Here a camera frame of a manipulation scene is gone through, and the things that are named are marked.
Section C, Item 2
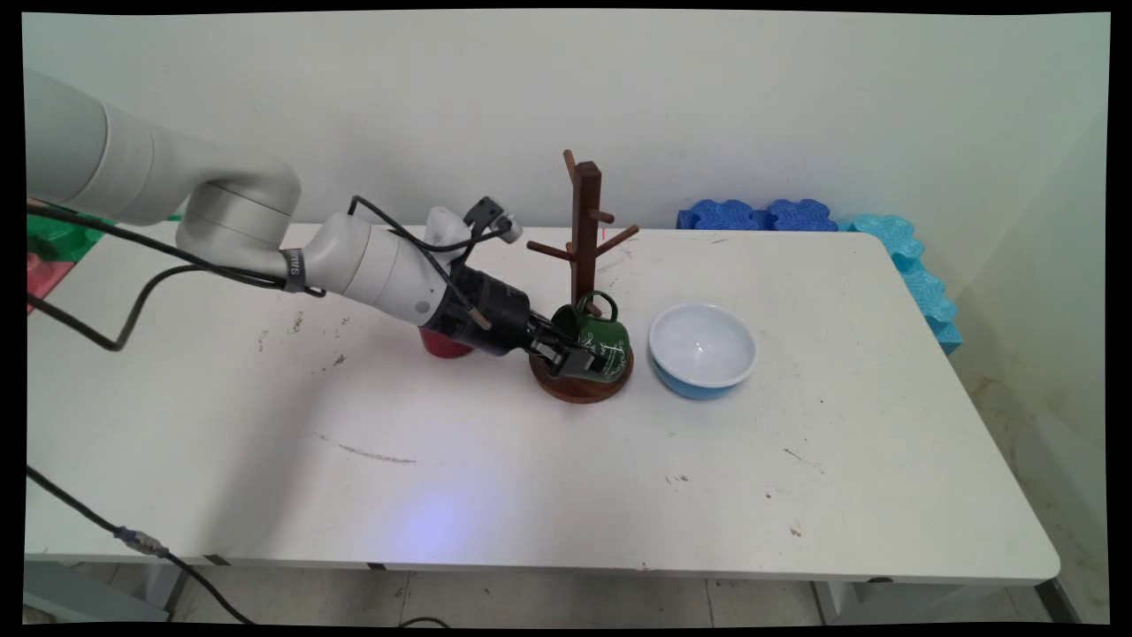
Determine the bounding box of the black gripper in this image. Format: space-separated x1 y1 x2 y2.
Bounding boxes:
442 264 605 378

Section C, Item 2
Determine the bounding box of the green enamel mug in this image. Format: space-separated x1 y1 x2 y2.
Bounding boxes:
550 290 631 384

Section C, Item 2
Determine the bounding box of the wooden mug tree stand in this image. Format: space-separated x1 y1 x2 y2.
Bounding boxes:
526 150 639 405

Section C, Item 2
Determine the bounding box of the red enamel mug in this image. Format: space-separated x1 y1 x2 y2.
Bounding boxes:
418 326 476 359

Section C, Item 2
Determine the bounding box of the blue and white bowl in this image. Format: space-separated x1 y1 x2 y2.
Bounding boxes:
648 303 758 401

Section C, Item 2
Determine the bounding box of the dark blue foam mat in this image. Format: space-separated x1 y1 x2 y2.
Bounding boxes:
765 198 839 233
677 198 767 233

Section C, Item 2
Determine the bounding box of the light blue foam mat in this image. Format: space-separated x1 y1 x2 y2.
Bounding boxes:
840 213 963 357

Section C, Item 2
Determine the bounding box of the green foam mat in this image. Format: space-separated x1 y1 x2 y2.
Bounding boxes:
27 212 182 264

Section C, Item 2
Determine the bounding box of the red foam mat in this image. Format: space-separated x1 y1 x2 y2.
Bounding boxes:
27 252 77 313

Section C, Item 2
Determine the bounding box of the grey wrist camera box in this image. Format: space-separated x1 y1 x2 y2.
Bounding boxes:
463 196 523 246

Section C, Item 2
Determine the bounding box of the white ribbed wrist mount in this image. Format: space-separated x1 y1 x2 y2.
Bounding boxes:
423 206 471 266

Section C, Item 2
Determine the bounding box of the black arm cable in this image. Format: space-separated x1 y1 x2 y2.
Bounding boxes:
27 196 514 330
27 264 293 352

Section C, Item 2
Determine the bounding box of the black cable with metal connector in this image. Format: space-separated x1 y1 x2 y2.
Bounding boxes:
27 462 253 625

